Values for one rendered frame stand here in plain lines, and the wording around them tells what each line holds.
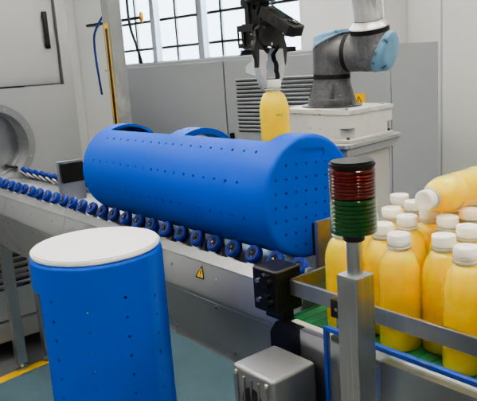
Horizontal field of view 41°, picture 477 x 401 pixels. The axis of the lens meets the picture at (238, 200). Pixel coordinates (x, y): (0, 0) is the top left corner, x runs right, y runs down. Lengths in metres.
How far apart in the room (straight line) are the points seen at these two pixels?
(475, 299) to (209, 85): 3.01
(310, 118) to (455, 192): 0.81
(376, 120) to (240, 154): 0.66
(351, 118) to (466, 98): 2.52
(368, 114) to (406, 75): 1.33
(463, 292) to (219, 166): 0.69
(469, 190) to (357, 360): 0.46
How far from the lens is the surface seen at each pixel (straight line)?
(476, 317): 1.04
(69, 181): 2.49
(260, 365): 1.19
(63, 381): 1.42
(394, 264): 1.09
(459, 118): 4.38
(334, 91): 2.00
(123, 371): 1.38
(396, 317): 1.09
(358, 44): 1.93
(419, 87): 3.40
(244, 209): 1.41
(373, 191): 0.86
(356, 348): 0.92
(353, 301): 0.90
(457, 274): 1.02
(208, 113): 3.89
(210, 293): 1.60
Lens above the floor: 1.39
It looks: 12 degrees down
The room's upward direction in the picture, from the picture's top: 4 degrees counter-clockwise
